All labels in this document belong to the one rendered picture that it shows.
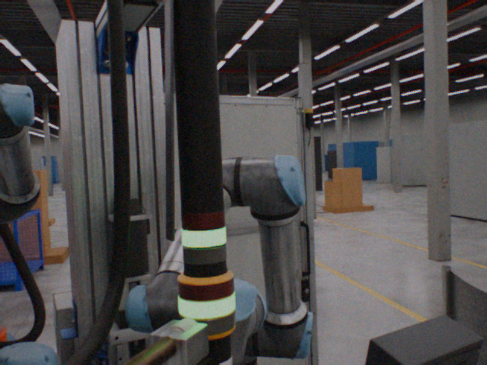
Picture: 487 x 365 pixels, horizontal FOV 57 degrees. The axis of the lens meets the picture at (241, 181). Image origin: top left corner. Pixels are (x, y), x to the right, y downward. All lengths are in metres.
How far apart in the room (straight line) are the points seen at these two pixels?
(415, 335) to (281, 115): 1.71
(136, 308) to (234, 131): 1.77
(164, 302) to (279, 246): 0.40
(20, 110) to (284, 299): 0.71
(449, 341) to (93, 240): 0.88
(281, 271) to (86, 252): 0.50
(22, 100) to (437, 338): 0.99
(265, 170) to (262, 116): 1.55
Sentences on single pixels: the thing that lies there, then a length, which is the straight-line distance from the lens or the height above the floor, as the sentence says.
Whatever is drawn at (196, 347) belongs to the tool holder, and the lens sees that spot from 0.33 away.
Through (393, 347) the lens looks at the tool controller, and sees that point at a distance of 1.08.
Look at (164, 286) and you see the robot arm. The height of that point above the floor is 1.46.
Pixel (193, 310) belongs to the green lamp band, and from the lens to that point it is 0.34.
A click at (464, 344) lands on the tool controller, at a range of 1.17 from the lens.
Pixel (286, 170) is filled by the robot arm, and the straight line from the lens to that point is 0.97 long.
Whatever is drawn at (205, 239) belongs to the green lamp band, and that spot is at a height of 1.61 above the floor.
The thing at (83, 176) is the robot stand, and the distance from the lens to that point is 1.21.
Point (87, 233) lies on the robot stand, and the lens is 1.24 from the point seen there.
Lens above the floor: 1.67
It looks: 3 degrees down
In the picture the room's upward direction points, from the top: 2 degrees counter-clockwise
